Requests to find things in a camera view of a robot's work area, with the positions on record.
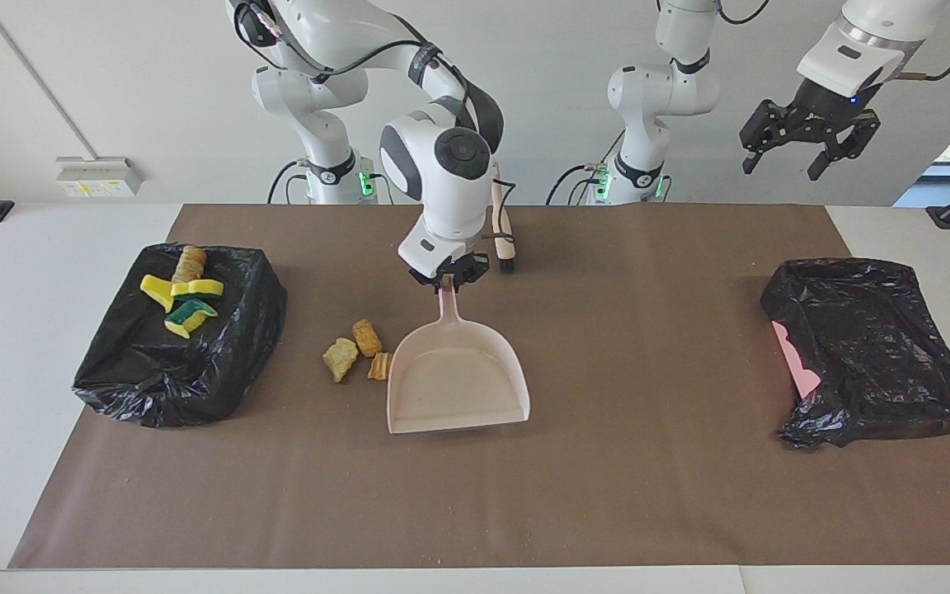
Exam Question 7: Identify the yellow sponge with green pad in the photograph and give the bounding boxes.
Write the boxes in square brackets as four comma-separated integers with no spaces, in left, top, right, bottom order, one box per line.
[164,299,219,340]

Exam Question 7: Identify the beige plastic dustpan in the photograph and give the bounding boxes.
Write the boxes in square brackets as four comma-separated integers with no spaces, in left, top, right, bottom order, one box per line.
[386,276,531,436]

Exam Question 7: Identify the beige hand brush black bristles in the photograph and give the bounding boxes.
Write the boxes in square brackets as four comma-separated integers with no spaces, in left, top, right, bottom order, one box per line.
[487,183,518,276]

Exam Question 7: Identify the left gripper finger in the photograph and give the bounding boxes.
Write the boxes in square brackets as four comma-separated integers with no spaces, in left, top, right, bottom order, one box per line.
[741,99,799,174]
[807,115,882,181]

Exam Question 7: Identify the black base power cable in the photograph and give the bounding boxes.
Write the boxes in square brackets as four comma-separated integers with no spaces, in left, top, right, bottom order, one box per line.
[267,161,311,205]
[545,163,608,205]

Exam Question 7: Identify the white wall cable duct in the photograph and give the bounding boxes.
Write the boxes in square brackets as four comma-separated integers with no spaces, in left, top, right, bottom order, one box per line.
[0,0,101,159]

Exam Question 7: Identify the pink plastic bin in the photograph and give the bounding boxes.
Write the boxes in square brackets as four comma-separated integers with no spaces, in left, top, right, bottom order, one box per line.
[772,320,822,400]

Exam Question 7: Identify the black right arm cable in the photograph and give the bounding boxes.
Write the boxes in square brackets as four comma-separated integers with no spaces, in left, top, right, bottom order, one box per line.
[232,0,517,248]

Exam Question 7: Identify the pale green chip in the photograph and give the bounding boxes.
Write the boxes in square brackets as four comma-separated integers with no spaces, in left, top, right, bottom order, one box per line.
[322,337,360,384]

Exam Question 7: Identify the brown speckled bread piece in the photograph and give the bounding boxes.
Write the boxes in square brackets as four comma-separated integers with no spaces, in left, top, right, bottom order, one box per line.
[351,318,383,359]

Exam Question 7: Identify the striped pale bread roll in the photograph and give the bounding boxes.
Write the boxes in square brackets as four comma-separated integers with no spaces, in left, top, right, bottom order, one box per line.
[172,245,208,285]

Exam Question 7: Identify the brown paper table mat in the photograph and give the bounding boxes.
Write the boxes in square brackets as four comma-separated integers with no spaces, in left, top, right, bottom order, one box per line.
[8,203,950,570]

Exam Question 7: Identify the black bag lined trash bin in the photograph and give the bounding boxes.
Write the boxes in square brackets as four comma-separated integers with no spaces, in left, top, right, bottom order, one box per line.
[72,243,288,429]

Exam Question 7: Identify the white wall outlet box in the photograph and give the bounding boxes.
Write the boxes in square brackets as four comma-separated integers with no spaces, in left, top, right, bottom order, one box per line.
[55,156,143,199]

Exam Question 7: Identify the black plastic trash bag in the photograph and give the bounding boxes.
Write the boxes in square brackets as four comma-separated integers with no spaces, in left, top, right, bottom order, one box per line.
[760,257,950,450]

